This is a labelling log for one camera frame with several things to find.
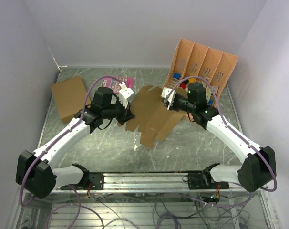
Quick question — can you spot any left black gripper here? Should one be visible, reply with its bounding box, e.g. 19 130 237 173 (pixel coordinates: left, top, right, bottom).
102 96 135 125

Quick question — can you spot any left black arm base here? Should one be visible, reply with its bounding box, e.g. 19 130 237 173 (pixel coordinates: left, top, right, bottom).
88 172 104 190

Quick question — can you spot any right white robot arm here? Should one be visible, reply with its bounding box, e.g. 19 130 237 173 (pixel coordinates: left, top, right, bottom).
162 83 277 192

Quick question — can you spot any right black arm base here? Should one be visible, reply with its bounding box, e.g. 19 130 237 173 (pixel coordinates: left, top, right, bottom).
182 171 229 190

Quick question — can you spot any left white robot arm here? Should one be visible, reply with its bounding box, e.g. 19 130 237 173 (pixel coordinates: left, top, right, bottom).
16 83 135 199

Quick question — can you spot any white card box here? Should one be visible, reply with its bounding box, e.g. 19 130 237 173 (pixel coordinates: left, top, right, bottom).
212 85 218 94

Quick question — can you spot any closed brown cardboard box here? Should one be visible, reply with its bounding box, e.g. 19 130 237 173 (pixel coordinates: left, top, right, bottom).
51 76 87 124

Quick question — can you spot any pink sticker sheet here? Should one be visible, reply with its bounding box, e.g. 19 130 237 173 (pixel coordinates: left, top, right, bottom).
101 77 134 94

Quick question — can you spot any blue block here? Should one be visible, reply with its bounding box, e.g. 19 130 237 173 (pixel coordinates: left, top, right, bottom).
173 73 181 80

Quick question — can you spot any orange plastic file organizer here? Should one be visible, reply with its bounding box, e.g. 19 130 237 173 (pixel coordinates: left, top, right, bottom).
163 39 238 98

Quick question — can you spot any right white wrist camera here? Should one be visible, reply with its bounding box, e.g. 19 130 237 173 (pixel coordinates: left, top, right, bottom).
161 87 176 110

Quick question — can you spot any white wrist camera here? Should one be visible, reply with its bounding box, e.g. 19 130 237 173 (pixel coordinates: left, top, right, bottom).
161 87 176 110
118 82 135 109

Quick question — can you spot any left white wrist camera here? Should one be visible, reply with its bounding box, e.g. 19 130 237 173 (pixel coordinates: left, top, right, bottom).
118 82 135 109

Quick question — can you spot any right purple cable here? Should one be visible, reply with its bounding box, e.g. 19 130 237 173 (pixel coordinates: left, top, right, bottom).
167 76 278 193

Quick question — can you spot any purple cable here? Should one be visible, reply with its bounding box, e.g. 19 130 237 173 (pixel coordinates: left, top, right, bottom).
167 76 278 193
18 75 125 207

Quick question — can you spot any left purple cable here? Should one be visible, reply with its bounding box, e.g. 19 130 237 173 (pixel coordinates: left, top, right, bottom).
18 75 125 207

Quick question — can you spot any aluminium mounting rail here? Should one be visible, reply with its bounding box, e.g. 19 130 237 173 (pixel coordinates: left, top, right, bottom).
56 172 266 191

